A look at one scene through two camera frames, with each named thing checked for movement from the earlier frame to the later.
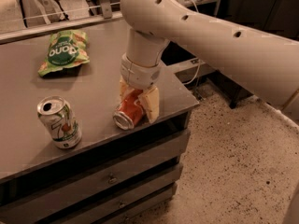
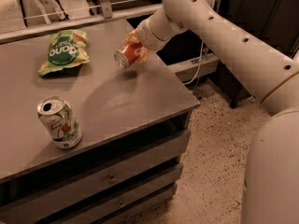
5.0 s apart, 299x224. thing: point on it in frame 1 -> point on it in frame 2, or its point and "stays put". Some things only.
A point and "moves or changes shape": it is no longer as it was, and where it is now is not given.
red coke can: x=129 y=111 moves or changes shape
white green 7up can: x=57 y=117 stays put
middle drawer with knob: x=115 y=184 stays put
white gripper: x=140 y=75 -> x=146 y=36
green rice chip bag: x=66 y=48 stays put
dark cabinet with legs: x=259 y=8 stays put
